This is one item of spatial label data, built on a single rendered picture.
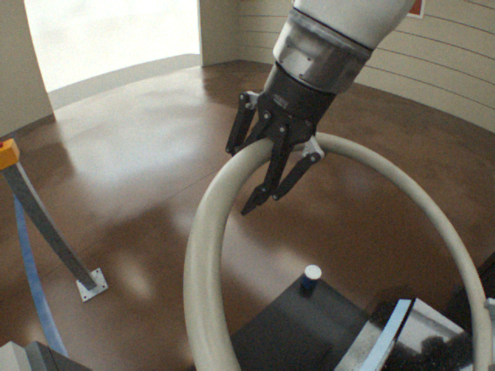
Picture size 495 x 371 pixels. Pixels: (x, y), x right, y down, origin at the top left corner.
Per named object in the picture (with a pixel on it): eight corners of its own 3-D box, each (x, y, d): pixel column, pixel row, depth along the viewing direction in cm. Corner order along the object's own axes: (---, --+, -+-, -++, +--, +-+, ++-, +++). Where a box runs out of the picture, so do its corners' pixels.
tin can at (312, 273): (319, 285, 144) (324, 275, 136) (305, 291, 141) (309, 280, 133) (312, 273, 151) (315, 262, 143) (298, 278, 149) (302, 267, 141)
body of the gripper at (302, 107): (258, 54, 23) (231, 123, 29) (324, 101, 20) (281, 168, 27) (296, 55, 28) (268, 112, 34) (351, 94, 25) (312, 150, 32)
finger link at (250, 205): (268, 178, 36) (271, 182, 36) (251, 205, 41) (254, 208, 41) (255, 186, 34) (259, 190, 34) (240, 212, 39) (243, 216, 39)
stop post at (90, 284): (100, 268, 152) (21, 130, 84) (108, 288, 140) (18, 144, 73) (76, 281, 141) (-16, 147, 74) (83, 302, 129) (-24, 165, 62)
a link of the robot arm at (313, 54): (358, 48, 16) (321, 107, 20) (383, 54, 22) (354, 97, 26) (273, 0, 18) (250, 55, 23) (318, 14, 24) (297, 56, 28)
